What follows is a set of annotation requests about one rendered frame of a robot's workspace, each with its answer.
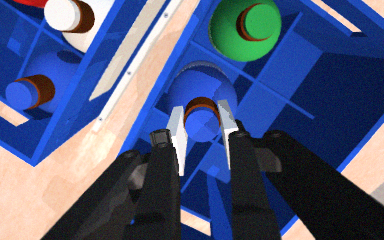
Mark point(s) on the white bottle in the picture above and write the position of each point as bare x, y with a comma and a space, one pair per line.
78, 20

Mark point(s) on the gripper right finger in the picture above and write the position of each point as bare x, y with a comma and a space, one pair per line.
328, 204

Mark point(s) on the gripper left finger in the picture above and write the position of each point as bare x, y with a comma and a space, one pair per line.
103, 211

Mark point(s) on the blue bottle crate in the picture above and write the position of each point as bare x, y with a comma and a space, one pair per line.
333, 73
116, 43

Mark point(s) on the red bottle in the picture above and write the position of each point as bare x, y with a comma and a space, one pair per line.
36, 3

